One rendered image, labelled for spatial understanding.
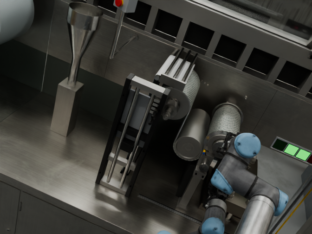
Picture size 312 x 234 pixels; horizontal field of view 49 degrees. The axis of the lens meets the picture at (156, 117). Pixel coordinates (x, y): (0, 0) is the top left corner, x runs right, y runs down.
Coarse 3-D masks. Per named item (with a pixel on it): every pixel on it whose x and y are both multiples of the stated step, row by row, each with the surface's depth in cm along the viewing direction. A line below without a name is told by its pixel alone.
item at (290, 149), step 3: (288, 147) 166; (291, 147) 166; (294, 147) 165; (285, 150) 167; (288, 150) 167; (291, 150) 167; (294, 150) 166; (288, 153) 168; (291, 153) 167; (294, 153) 167
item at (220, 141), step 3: (216, 141) 136; (219, 141) 135; (222, 141) 135; (213, 144) 136; (216, 144) 136; (219, 144) 135; (222, 144) 135; (213, 147) 137; (216, 147) 136; (213, 150) 138; (216, 153) 138; (219, 156) 138
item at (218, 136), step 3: (216, 135) 136; (219, 135) 135; (222, 135) 135; (225, 135) 135; (210, 138) 137; (213, 138) 137; (216, 138) 136; (219, 138) 136; (222, 138) 136; (210, 141) 138; (213, 141) 137; (210, 144) 138; (210, 147) 139; (210, 150) 140; (213, 153) 140; (216, 156) 140
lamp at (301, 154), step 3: (300, 150) 165; (303, 150) 165; (300, 153) 166; (303, 153) 166; (306, 153) 165; (309, 153) 165; (297, 156) 167; (300, 156) 167; (303, 156) 166; (306, 156) 166; (303, 159) 167
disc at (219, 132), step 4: (212, 132) 136; (216, 132) 135; (220, 132) 135; (224, 132) 134; (208, 136) 137; (212, 136) 137; (204, 140) 139; (208, 140) 138; (204, 144) 140; (212, 144) 139; (204, 148) 140; (216, 160) 142; (220, 160) 141
